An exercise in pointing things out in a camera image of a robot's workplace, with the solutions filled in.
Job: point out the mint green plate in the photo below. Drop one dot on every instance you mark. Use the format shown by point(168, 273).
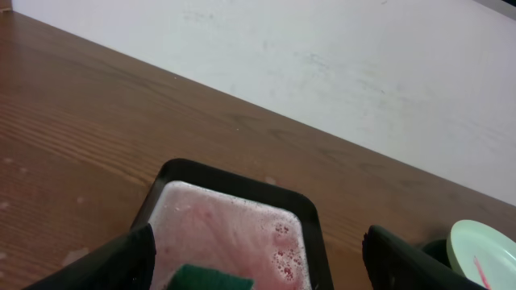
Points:
point(482, 254)

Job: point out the black rectangular soapy water tray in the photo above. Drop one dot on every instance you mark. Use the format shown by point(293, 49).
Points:
point(211, 218)

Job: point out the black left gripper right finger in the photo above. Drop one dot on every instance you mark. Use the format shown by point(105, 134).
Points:
point(393, 264)

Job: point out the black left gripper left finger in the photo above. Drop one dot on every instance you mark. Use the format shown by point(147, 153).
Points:
point(126, 262)

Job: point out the green and yellow sponge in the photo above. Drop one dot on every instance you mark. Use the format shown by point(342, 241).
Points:
point(190, 277)

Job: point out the round black serving tray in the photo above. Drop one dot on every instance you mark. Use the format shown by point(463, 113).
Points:
point(438, 251)

